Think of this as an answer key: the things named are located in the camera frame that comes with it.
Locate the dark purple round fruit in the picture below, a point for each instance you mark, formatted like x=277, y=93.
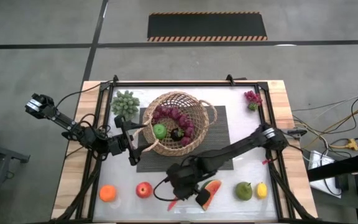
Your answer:
x=176, y=134

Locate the bright green apple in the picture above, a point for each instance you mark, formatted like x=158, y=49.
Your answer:
x=159, y=131

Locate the red watermelon slice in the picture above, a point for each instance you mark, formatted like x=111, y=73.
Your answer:
x=213, y=188

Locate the black hazard-striped floor mat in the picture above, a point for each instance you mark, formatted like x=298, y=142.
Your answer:
x=207, y=26

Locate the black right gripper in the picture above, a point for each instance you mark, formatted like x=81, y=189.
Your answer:
x=182, y=177

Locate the orange fruit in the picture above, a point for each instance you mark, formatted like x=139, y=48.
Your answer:
x=107, y=193

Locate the small pink berry bunch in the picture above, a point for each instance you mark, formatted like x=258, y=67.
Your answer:
x=253, y=99

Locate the long purple grape bunch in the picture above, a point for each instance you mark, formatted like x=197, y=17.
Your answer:
x=172, y=112

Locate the red tape tag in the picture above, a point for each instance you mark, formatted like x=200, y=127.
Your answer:
x=267, y=161

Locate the red apple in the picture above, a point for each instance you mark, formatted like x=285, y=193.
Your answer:
x=144, y=190

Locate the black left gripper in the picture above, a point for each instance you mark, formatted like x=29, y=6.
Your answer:
x=123, y=144

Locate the green grape bunch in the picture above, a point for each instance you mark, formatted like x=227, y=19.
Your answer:
x=125, y=104

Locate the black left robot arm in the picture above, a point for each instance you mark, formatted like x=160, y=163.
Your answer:
x=67, y=123

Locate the white box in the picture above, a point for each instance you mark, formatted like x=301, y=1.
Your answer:
x=320, y=161

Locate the dark grey woven placemat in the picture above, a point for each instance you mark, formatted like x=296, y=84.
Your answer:
x=219, y=137

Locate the green pear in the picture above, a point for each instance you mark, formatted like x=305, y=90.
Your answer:
x=244, y=191

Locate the red chili pepper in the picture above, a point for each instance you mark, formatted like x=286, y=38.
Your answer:
x=172, y=205

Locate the black stand beam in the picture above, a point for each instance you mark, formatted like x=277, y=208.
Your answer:
x=337, y=168

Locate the yellow lemon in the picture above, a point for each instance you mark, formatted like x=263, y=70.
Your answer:
x=261, y=190

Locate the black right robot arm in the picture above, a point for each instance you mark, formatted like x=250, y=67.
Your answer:
x=244, y=144

